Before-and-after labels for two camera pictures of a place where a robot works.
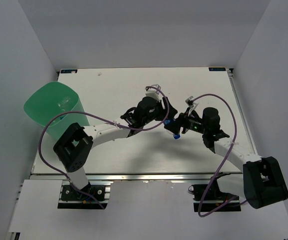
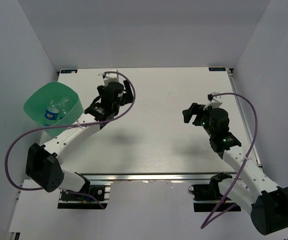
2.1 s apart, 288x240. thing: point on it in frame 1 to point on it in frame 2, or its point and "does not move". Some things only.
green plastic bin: [53, 99] does not move
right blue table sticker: [217, 69] does not move
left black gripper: [170, 113] to [127, 97]
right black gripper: [182, 121] to [194, 110]
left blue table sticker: [68, 71] does not move
